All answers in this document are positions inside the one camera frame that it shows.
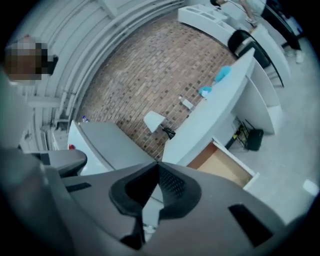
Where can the black folding chair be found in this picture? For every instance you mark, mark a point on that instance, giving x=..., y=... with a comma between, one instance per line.
x=240, y=42

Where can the white shelf cabinet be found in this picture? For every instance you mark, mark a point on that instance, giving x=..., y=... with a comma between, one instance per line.
x=200, y=16

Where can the black storage basket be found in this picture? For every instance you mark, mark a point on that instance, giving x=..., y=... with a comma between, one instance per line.
x=255, y=140

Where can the small white box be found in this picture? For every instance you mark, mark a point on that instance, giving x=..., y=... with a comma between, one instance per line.
x=188, y=103

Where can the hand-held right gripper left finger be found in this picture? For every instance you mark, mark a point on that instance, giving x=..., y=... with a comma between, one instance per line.
x=95, y=200

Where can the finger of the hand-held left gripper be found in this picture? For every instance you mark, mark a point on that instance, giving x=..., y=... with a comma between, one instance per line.
x=65, y=161

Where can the teal and white plush toy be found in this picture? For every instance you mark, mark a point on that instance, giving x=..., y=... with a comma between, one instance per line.
x=206, y=91

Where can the white desk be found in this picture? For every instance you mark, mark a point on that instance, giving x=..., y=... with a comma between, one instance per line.
x=217, y=107

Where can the white drawer unit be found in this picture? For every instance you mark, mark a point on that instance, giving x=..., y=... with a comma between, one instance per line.
x=220, y=162

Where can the white shade table lamp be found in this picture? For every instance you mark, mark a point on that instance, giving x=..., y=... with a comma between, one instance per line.
x=153, y=121

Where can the teal cloth packet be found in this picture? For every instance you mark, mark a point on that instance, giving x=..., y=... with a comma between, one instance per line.
x=223, y=73

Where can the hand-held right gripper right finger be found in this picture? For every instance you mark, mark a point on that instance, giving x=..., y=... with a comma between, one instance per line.
x=212, y=220

